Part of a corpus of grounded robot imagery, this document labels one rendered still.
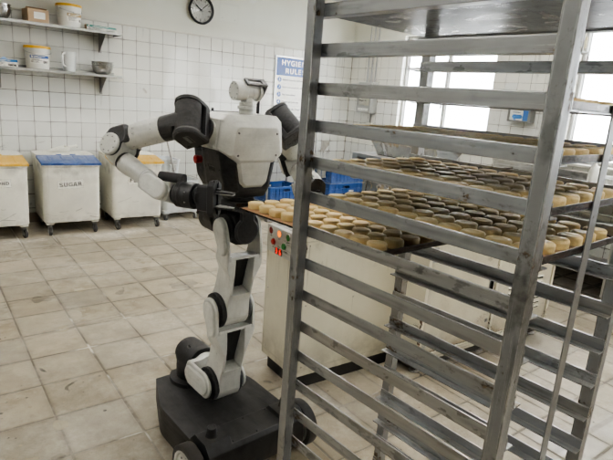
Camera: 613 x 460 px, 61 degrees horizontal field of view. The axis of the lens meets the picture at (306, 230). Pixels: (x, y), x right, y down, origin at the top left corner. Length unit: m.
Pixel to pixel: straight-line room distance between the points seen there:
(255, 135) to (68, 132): 4.42
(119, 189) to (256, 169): 3.87
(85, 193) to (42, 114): 1.00
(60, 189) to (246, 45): 2.92
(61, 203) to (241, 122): 3.88
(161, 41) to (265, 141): 4.63
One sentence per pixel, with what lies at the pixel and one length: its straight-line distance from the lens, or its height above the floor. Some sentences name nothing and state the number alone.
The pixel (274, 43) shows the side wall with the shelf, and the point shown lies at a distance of 7.14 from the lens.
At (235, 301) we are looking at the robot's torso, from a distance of 2.09.
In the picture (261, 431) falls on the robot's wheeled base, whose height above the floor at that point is 0.19.
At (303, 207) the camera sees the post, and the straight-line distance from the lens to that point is 1.33.
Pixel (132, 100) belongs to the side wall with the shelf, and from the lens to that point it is 6.31.
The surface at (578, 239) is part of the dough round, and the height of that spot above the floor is 1.24.
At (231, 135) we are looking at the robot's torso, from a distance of 1.83.
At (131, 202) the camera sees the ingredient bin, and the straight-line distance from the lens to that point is 5.75.
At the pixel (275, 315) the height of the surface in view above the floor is 0.35.
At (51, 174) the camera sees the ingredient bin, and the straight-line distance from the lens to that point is 5.49.
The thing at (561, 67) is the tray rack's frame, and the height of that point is 1.55.
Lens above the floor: 1.48
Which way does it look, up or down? 14 degrees down
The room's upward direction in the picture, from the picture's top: 4 degrees clockwise
